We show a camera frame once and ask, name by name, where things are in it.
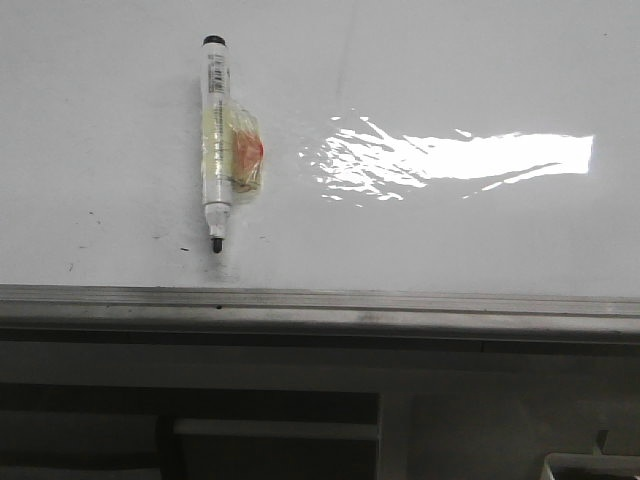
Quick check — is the white black-tipped whiteboard marker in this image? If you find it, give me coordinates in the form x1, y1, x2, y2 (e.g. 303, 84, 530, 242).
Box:
200, 35, 264, 254

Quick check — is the white horizontal bar below board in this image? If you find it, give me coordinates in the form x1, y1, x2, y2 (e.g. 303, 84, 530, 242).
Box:
173, 419, 379, 441

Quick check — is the white container at bottom right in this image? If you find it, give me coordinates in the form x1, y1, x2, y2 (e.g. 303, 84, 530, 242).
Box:
540, 453, 639, 480

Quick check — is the white whiteboard with aluminium frame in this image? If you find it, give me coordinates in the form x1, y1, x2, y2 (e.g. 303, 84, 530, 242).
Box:
1, 1, 639, 344

